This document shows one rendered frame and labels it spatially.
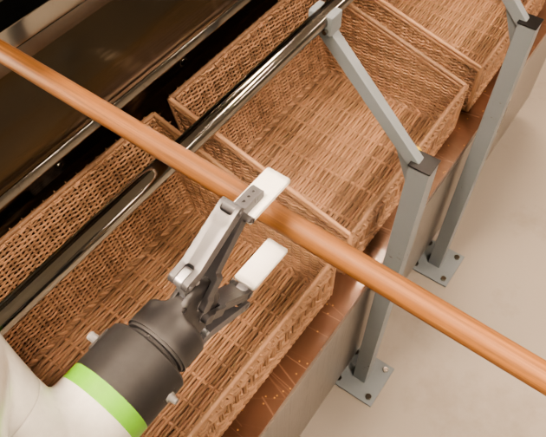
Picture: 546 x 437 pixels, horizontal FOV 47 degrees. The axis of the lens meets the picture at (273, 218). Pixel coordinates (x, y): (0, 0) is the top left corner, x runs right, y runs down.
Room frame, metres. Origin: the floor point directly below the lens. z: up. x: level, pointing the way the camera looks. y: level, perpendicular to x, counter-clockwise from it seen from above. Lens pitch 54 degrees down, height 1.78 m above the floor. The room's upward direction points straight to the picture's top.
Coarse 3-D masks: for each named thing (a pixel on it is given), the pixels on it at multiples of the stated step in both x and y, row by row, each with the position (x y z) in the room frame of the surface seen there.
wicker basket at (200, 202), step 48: (96, 192) 0.77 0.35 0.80; (192, 192) 0.89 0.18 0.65; (0, 240) 0.62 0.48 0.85; (48, 240) 0.67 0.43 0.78; (144, 240) 0.78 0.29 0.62; (192, 240) 0.80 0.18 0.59; (240, 240) 0.80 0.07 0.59; (288, 240) 0.73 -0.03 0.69; (0, 288) 0.57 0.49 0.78; (288, 288) 0.68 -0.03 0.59; (48, 336) 0.55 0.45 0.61; (240, 336) 0.56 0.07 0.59; (288, 336) 0.54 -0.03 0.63; (48, 384) 0.46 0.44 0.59; (192, 384) 0.46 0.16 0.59; (240, 384) 0.42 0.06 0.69; (144, 432) 0.37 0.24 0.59; (192, 432) 0.32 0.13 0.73
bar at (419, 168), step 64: (512, 0) 1.13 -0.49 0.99; (512, 64) 1.09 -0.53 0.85; (192, 128) 0.58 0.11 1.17; (384, 128) 0.76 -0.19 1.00; (128, 192) 0.48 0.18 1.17; (64, 256) 0.39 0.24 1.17; (448, 256) 1.13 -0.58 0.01; (0, 320) 0.31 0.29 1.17; (384, 320) 0.69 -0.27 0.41; (384, 384) 0.69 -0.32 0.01
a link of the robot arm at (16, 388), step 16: (0, 336) 0.22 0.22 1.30; (0, 352) 0.21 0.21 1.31; (0, 368) 0.19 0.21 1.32; (16, 368) 0.20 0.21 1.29; (0, 384) 0.17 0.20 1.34; (16, 384) 0.19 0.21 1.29; (32, 384) 0.20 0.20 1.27; (0, 400) 0.16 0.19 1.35; (16, 400) 0.18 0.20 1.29; (32, 400) 0.18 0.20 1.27; (0, 416) 0.14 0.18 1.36; (16, 416) 0.17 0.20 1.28; (0, 432) 0.13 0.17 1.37
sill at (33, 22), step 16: (16, 0) 0.86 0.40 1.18; (32, 0) 0.86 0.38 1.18; (48, 0) 0.86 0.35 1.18; (64, 0) 0.88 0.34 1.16; (80, 0) 0.90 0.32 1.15; (0, 16) 0.81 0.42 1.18; (16, 16) 0.81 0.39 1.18; (32, 16) 0.83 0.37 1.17; (48, 16) 0.85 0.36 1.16; (0, 32) 0.78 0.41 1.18; (16, 32) 0.80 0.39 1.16; (32, 32) 0.82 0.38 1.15
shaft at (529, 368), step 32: (32, 64) 0.67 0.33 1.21; (64, 96) 0.62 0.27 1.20; (96, 96) 0.61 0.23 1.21; (128, 128) 0.55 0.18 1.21; (160, 160) 0.52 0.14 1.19; (192, 160) 0.50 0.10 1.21; (224, 192) 0.46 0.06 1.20; (288, 224) 0.41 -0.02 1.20; (320, 256) 0.37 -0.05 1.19; (352, 256) 0.37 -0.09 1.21; (384, 288) 0.33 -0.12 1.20; (416, 288) 0.33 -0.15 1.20; (448, 320) 0.29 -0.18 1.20; (480, 352) 0.26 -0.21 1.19; (512, 352) 0.26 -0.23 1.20; (544, 384) 0.23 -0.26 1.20
